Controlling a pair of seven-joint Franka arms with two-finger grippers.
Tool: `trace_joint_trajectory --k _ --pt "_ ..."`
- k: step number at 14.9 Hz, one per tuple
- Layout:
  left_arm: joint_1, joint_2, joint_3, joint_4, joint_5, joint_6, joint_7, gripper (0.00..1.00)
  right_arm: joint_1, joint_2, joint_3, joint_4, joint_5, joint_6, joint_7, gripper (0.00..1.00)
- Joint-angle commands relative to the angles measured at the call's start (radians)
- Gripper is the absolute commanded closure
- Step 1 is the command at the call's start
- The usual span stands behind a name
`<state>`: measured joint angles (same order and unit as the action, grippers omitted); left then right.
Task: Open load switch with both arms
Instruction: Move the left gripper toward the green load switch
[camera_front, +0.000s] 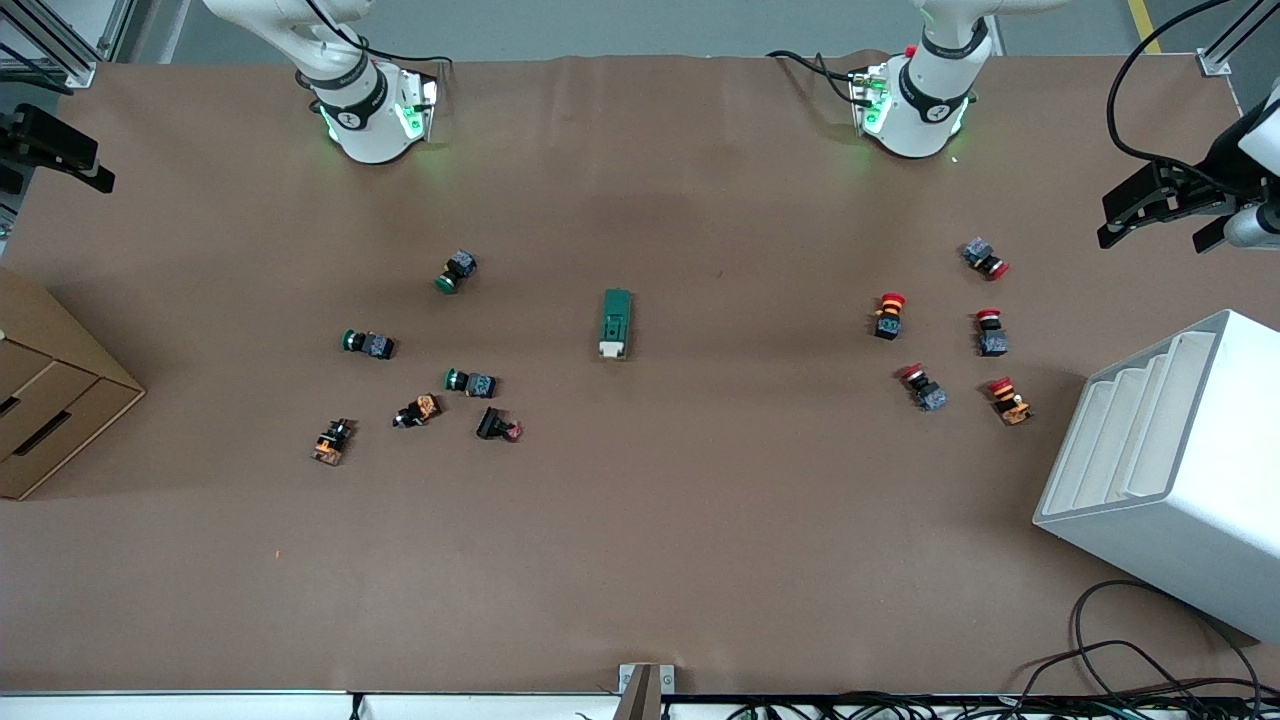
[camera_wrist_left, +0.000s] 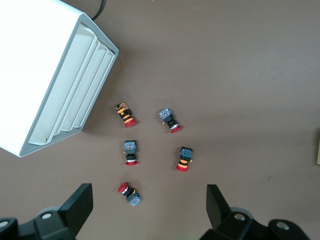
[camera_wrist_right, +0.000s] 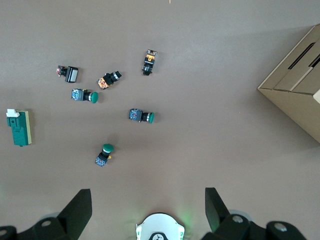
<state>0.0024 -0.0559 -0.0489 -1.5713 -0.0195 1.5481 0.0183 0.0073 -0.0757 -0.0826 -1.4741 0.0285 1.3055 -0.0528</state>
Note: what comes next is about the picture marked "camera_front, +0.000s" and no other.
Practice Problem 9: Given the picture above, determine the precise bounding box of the green load switch white lever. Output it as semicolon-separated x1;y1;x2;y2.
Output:
598;288;634;361

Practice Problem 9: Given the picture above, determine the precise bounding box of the brown cardboard drawer box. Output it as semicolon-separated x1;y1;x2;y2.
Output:
0;268;147;501

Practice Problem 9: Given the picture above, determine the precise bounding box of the white stepped organizer box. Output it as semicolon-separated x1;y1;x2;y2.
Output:
1032;309;1280;644

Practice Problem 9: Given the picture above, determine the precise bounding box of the brown paper table cover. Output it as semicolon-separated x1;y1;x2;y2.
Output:
0;50;1280;697

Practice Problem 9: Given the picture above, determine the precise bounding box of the aluminium frame profile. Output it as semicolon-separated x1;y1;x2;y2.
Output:
0;0;136;91
1195;0;1280;78

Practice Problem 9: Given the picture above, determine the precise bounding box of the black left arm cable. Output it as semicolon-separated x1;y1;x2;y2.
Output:
1107;0;1241;193

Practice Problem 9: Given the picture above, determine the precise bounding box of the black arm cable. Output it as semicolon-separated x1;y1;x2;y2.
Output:
1107;0;1241;193
303;0;453;73

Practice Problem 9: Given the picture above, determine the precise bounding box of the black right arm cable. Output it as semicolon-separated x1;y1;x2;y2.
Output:
303;0;453;73

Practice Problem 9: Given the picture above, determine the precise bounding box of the looped black cable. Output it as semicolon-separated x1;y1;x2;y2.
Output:
1072;580;1263;701

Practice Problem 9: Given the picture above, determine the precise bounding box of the black cable bundle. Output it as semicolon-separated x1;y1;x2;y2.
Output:
660;688;1280;720

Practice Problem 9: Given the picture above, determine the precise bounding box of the metal bracket on table edge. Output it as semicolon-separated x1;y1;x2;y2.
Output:
618;663;676;720

